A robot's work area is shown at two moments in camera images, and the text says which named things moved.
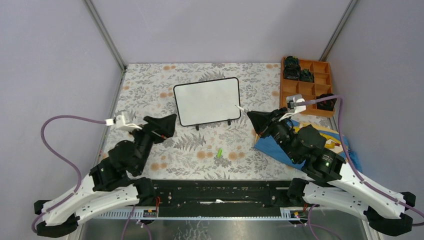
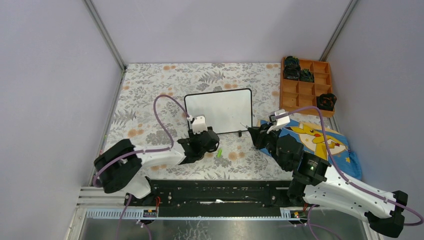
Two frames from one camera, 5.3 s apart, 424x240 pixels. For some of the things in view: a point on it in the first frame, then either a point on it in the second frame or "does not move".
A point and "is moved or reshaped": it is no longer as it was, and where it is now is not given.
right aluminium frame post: x=350 y=6 does not move
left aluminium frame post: x=107 y=38 does not move
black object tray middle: x=305 y=75 does not move
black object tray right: x=327 y=105 does not move
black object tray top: x=291 y=64 does not move
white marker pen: x=241 y=108 to x=246 y=126
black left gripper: x=160 y=129 to x=192 y=136
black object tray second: x=292 y=72 does not move
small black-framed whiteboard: x=208 y=101 is moved or reshaped
